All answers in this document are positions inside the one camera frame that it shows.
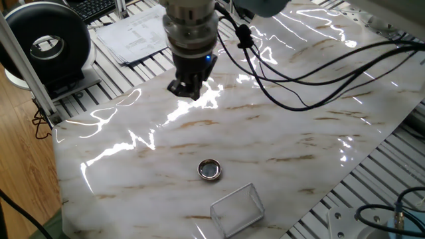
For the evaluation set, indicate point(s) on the black computer keyboard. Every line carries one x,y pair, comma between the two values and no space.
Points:
93,8

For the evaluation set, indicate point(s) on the clear acrylic bridge stand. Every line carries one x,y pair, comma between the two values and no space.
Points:
237,210

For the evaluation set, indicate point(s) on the small round metal plate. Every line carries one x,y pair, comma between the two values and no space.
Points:
209,169

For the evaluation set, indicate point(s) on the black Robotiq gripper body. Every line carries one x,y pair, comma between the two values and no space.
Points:
192,66

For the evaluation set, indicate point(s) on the marble pattern table mat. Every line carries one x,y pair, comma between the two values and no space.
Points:
232,132

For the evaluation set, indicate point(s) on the aluminium frame beam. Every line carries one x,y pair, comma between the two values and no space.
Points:
30,76

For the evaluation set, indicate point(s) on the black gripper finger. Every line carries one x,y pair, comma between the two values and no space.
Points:
199,87
181,87

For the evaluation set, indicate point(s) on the stack of printed papers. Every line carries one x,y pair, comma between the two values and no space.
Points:
136,36

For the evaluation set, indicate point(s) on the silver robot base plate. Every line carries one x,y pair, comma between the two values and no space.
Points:
348,222

